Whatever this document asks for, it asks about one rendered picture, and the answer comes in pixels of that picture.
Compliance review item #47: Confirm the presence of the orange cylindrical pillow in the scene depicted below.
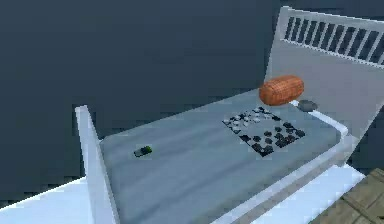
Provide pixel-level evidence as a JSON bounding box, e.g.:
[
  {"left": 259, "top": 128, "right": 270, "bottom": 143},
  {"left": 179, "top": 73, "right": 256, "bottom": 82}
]
[{"left": 258, "top": 75, "right": 305, "bottom": 107}]

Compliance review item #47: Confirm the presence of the small grey lump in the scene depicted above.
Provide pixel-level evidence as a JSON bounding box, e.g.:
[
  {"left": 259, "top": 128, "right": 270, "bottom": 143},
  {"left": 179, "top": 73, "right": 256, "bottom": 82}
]
[{"left": 297, "top": 99, "right": 319, "bottom": 113}]

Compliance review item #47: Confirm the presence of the small black and green device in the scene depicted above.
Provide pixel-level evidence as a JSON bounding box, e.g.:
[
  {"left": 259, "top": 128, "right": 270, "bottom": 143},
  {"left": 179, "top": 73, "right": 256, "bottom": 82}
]
[{"left": 133, "top": 145, "right": 154, "bottom": 158}]

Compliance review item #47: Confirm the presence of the black and white chequered board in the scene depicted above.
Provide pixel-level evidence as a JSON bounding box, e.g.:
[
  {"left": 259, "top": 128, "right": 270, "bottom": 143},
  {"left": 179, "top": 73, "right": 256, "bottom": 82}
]
[{"left": 222, "top": 106, "right": 307, "bottom": 158}]

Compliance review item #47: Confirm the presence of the white bed with grey mattress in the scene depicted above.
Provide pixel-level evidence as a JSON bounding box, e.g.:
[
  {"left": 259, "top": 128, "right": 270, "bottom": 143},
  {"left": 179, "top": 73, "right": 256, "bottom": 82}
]
[{"left": 74, "top": 5, "right": 384, "bottom": 224}]

